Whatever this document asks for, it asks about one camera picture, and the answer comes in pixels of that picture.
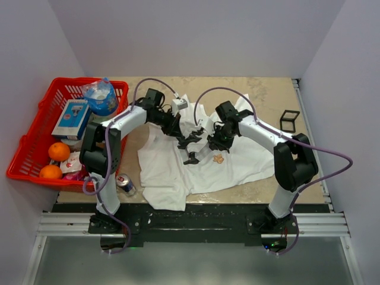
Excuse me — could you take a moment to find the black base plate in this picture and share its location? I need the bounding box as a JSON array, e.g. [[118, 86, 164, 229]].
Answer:
[[88, 204, 297, 246]]

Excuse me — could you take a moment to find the black metal bracket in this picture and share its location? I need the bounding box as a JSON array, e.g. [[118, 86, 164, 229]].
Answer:
[[279, 109, 300, 134]]

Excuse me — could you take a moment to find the pink packet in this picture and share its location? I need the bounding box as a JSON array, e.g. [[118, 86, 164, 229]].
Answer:
[[62, 171, 87, 181]]

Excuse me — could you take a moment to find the blue red drink can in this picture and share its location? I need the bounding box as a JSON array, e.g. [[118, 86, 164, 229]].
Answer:
[[116, 173, 136, 196]]

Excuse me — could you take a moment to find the upper orange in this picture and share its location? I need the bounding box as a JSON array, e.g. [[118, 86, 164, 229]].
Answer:
[[48, 142, 71, 162]]

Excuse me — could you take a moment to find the orange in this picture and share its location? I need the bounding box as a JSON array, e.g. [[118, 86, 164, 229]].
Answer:
[[48, 142, 71, 162], [39, 164, 63, 179]]

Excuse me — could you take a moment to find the red white snack packet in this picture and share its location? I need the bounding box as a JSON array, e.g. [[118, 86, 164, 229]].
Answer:
[[60, 151, 82, 174]]

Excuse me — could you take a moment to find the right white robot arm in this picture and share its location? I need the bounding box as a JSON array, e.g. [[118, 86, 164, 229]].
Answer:
[[207, 101, 318, 233]]

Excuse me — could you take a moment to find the lower orange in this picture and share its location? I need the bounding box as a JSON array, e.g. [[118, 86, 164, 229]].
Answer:
[[39, 164, 63, 179]]

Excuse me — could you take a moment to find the white printed t-shirt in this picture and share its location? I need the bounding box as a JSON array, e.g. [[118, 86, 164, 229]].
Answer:
[[137, 93, 276, 212]]

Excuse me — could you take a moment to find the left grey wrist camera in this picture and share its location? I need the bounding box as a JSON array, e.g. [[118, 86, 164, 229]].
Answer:
[[171, 99, 188, 116]]

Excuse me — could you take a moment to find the red plastic basket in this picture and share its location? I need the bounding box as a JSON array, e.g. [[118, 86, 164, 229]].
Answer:
[[6, 77, 131, 195]]

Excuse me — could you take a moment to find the aluminium rail frame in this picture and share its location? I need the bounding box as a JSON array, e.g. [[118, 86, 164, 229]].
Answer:
[[20, 77, 365, 285]]

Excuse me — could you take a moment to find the blue plastic bag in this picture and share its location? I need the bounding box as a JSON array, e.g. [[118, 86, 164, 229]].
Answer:
[[80, 78, 118, 116]]

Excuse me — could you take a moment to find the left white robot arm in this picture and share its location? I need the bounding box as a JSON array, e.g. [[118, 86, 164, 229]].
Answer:
[[80, 88, 188, 233]]

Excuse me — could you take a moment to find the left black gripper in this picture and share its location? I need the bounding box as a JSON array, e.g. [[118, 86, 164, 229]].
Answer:
[[150, 109, 183, 138]]

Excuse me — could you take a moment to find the blue white razor box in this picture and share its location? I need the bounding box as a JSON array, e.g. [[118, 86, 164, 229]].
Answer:
[[51, 99, 91, 141]]

